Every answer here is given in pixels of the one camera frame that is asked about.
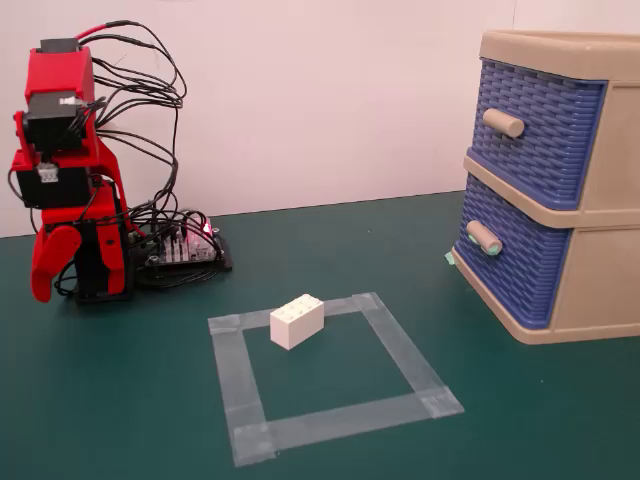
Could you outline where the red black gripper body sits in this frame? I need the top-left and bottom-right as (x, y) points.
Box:
(42, 207), (122, 301)

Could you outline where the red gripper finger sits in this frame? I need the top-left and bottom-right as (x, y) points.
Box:
(30, 224), (83, 304)
(98, 222), (126, 297)

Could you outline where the blue woven drawer taped handle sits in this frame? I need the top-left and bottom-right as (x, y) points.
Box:
(451, 172), (574, 329)

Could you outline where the white toy brick cube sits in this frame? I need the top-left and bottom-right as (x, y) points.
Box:
(269, 293), (326, 351)

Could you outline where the beige plastic drawer cabinet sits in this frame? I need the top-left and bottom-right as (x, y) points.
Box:
(457, 28), (640, 346)

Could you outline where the black motor controller board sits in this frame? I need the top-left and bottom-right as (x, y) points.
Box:
(139, 208), (234, 287)

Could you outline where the translucent tape strip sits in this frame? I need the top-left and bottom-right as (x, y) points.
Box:
(232, 389), (465, 457)
(352, 292), (465, 420)
(208, 293), (381, 337)
(208, 317), (277, 469)

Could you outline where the black servo cable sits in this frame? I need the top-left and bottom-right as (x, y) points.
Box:
(92, 22), (189, 110)
(97, 127), (181, 241)

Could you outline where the red power wire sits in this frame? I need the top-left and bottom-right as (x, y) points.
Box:
(74, 19), (135, 42)

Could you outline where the blue woven drawer plain handle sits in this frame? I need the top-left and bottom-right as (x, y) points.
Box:
(469, 57), (609, 211)

